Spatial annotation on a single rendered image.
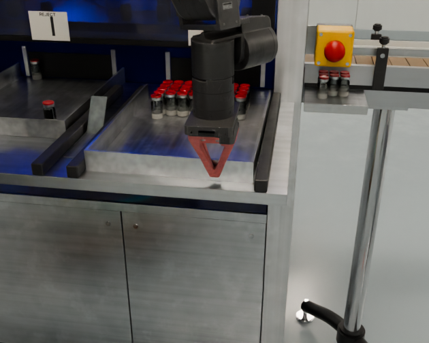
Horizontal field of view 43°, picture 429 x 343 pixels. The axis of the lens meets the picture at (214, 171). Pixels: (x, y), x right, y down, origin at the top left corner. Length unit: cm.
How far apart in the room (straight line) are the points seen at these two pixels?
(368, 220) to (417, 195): 132
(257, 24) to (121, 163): 29
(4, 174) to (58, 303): 75
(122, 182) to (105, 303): 75
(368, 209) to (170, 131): 64
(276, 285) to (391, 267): 90
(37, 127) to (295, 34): 52
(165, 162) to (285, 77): 41
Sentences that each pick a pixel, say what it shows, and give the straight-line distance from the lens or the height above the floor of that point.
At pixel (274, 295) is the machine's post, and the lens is 140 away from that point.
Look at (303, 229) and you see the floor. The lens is 235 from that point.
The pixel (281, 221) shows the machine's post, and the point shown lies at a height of 59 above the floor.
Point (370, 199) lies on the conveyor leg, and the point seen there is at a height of 58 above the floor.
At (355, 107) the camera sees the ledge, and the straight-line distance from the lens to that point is 115.
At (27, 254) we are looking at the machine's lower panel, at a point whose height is 42.
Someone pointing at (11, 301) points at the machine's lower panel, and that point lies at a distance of 165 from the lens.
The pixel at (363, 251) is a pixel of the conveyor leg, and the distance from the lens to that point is 150.
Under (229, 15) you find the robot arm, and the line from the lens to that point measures 70.
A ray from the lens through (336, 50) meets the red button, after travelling 108.
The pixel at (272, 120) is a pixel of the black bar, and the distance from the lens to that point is 99.
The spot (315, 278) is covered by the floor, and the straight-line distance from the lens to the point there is 208.
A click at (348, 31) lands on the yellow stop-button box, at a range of 111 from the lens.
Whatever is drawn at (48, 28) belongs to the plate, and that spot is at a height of 102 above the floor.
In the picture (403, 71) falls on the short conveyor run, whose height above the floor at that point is 92.
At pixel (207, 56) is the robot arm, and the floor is 108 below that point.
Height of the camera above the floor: 126
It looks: 27 degrees down
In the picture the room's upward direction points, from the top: straight up
